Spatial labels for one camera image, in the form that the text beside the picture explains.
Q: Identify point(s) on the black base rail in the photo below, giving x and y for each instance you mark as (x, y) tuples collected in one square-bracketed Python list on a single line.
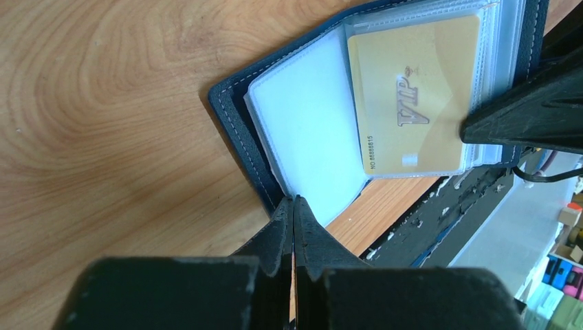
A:
[(435, 228)]

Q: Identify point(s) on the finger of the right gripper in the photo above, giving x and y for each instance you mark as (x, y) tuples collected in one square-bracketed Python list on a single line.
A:
[(544, 111)]

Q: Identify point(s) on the blue card holder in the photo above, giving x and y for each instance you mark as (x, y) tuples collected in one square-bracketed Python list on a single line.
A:
[(291, 116)]

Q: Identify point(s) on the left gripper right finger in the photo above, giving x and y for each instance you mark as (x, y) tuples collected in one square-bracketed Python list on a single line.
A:
[(337, 290)]

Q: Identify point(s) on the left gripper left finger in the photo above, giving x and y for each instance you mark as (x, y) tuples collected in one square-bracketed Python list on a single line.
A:
[(249, 289)]

